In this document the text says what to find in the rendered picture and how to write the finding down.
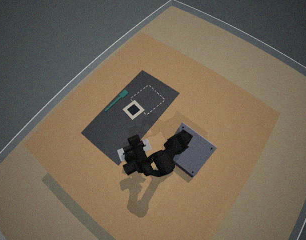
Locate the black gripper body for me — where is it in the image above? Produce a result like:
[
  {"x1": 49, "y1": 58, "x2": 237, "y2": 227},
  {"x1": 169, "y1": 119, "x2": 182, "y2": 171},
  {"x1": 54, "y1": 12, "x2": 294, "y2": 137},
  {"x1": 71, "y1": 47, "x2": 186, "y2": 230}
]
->
[{"x1": 127, "y1": 135, "x2": 146, "y2": 157}]

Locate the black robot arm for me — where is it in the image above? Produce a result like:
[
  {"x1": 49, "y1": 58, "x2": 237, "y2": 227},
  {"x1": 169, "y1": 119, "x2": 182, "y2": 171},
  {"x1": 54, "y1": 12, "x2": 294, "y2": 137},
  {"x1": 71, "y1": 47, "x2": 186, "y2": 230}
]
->
[{"x1": 123, "y1": 129, "x2": 193, "y2": 177}]

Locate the beige square tile with dark center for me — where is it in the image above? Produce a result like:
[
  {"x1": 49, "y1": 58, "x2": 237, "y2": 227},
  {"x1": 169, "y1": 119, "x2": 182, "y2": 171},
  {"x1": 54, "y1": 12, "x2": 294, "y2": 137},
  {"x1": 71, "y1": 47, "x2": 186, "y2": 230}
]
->
[{"x1": 122, "y1": 100, "x2": 145, "y2": 120}]

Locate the dark grey mat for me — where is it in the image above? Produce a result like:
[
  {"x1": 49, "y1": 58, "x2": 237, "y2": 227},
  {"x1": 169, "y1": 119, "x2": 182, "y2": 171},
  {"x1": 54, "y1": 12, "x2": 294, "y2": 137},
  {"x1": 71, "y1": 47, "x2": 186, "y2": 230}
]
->
[{"x1": 81, "y1": 70, "x2": 179, "y2": 165}]

